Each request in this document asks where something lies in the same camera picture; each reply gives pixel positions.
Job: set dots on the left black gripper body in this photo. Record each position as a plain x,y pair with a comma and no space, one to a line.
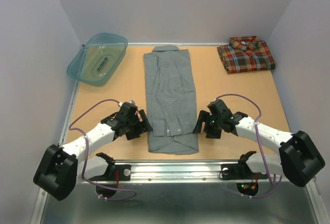
134,127

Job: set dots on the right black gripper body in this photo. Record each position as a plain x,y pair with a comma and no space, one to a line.
214,128

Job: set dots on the grey long sleeve shirt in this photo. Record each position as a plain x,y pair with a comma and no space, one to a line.
170,101

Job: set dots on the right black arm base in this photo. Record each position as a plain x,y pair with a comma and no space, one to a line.
239,170

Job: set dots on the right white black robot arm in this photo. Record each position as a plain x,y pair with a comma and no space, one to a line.
295,156

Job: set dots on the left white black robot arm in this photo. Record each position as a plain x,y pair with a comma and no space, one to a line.
63,167

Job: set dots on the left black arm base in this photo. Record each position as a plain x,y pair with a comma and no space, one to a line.
114,171

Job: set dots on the teal transparent plastic bin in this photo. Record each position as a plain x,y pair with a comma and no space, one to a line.
98,59

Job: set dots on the folded plaid flannel shirt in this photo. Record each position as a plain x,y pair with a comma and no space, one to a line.
246,54

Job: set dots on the aluminium rail frame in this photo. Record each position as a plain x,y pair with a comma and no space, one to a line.
183,189

